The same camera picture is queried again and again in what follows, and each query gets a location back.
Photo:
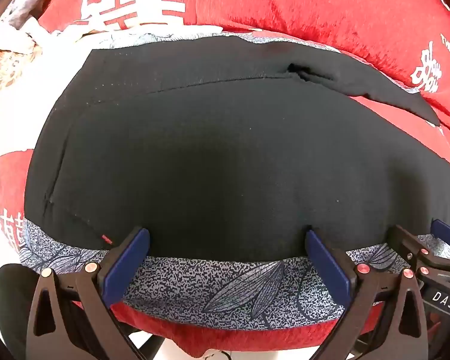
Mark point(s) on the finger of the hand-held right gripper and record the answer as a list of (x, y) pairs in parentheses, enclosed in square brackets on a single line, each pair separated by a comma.
[(407, 242), (443, 230)]

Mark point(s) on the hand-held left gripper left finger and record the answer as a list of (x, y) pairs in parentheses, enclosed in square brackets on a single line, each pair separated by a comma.
[(126, 264)]

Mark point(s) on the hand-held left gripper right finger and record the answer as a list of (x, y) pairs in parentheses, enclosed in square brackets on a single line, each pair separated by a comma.
[(327, 266)]

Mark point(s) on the black pants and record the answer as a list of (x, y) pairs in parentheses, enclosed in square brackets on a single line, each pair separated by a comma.
[(217, 150)]

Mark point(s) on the blue-grey leaf patterned cloth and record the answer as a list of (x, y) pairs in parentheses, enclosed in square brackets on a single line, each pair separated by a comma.
[(180, 281)]

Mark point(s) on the dark cloth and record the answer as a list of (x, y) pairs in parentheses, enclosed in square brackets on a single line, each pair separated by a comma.
[(11, 307)]

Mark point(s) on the red white printed blanket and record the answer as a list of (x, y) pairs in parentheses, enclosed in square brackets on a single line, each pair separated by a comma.
[(3, 180)]

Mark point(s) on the red white printed cushion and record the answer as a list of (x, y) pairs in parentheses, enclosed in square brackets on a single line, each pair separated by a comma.
[(285, 0)]

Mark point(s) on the white grey printed cloth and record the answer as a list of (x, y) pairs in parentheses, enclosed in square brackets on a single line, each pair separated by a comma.
[(22, 7)]

